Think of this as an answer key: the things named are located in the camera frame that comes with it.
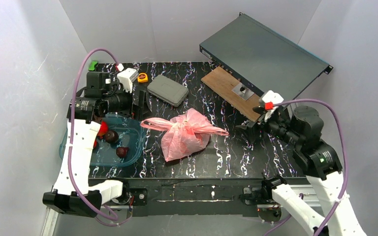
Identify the metal bracket with knob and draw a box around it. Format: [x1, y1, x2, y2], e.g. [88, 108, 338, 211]
[232, 83, 254, 101]

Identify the small red fake fruit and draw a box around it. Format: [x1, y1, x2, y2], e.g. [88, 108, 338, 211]
[116, 147, 129, 159]

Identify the purple cable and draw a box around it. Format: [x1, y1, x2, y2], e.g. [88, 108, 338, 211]
[264, 99, 349, 236]
[68, 48, 132, 227]

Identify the blue plastic fruit container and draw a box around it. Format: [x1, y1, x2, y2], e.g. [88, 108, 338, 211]
[59, 114, 145, 172]

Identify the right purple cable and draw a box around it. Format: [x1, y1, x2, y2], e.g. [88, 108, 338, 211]
[264, 99, 349, 236]

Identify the dark rack network switch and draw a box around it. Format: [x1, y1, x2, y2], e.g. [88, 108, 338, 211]
[199, 13, 333, 100]

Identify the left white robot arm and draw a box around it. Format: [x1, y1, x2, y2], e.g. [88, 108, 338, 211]
[42, 71, 150, 218]

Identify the pink plastic bag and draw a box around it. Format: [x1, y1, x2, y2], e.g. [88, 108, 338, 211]
[140, 108, 229, 162]

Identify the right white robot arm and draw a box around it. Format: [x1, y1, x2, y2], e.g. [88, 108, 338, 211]
[236, 106, 365, 236]

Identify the dark fake plum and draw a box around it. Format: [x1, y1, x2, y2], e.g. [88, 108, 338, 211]
[104, 130, 119, 144]

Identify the grey plastic case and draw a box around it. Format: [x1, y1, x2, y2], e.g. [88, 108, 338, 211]
[147, 75, 189, 107]

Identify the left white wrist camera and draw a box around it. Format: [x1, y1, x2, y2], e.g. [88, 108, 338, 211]
[116, 63, 138, 93]

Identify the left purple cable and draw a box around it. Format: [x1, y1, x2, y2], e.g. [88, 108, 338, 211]
[68, 48, 132, 227]

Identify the red fake apple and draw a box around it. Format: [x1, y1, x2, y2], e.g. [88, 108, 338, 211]
[97, 121, 109, 139]

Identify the wooden board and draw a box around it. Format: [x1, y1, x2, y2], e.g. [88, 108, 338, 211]
[201, 67, 260, 121]

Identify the green small object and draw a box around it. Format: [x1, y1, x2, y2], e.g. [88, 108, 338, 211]
[88, 60, 98, 71]

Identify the orange tape measure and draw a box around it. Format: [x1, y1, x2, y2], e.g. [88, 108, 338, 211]
[137, 73, 149, 83]

